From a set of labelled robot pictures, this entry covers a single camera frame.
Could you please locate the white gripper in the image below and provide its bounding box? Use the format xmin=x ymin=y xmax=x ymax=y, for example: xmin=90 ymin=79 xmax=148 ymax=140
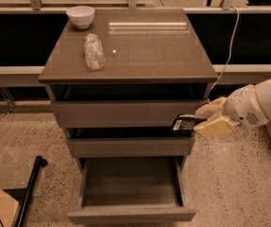
xmin=194 ymin=84 xmax=269 ymax=137

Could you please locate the black rxbar chocolate bar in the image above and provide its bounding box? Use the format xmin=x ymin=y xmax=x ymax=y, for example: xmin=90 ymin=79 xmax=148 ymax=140
xmin=172 ymin=114 xmax=207 ymax=131

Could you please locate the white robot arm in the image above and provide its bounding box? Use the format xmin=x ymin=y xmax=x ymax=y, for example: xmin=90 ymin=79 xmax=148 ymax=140
xmin=194 ymin=79 xmax=271 ymax=137

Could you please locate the grey middle drawer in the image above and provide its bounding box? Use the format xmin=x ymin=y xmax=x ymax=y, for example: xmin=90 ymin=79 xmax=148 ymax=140
xmin=67 ymin=127 xmax=195 ymax=158

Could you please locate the grey top drawer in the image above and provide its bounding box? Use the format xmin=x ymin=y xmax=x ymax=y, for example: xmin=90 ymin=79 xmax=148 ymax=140
xmin=50 ymin=96 xmax=209 ymax=128

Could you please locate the grey drawer cabinet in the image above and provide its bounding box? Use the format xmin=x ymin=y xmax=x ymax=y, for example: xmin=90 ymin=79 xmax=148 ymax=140
xmin=38 ymin=8 xmax=219 ymax=175

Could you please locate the grey open bottom drawer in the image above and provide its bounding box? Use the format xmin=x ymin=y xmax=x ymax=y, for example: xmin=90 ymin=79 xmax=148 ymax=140
xmin=68 ymin=156 xmax=195 ymax=224

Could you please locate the clear plastic bottle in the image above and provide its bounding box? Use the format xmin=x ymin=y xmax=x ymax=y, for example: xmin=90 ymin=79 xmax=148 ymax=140
xmin=83 ymin=33 xmax=105 ymax=70

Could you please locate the white ceramic bowl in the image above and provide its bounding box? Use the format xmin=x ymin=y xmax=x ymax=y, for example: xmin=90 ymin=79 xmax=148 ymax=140
xmin=66 ymin=6 xmax=95 ymax=28

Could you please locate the black metal stand leg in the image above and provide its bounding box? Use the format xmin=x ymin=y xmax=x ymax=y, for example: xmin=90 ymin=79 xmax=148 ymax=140
xmin=5 ymin=156 xmax=48 ymax=227

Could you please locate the white hanging cable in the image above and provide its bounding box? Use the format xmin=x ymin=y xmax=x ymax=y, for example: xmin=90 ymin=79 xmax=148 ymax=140
xmin=210 ymin=6 xmax=241 ymax=92

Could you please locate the metal window rail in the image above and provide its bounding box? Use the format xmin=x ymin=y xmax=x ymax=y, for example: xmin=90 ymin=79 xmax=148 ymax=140
xmin=0 ymin=64 xmax=271 ymax=87

